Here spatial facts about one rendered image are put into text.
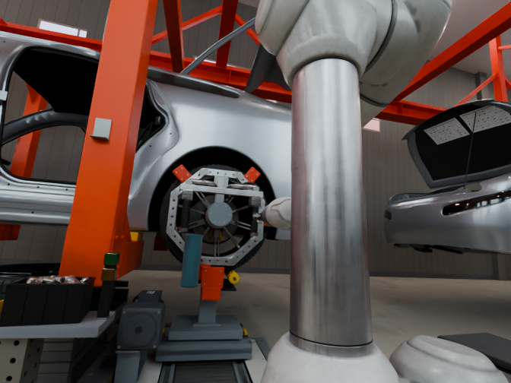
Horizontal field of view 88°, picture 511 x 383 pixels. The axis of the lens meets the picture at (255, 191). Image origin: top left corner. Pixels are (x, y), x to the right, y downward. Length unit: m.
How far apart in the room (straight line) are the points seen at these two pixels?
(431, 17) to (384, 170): 7.31
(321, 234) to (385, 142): 7.78
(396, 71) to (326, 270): 0.38
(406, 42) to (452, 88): 10.22
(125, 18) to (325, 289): 1.41
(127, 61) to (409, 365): 1.36
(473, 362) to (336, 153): 0.32
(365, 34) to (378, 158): 7.35
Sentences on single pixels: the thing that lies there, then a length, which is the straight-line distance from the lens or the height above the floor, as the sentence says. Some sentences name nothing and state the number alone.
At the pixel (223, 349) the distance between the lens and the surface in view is 1.65.
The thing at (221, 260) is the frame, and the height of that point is 0.61.
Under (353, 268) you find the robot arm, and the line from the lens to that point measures 0.34.
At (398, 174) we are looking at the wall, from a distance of 8.10.
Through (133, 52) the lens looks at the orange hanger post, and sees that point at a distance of 1.42.
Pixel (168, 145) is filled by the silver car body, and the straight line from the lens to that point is 1.78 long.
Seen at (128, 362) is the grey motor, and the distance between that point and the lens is 1.48.
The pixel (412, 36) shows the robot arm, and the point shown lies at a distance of 0.55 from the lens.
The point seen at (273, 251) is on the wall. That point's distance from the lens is 5.98.
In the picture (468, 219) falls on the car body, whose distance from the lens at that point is 3.23.
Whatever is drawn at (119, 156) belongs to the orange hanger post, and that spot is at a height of 1.04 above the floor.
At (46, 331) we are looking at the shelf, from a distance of 1.04.
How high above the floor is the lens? 0.74
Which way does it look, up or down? 10 degrees up
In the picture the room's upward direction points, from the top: 4 degrees clockwise
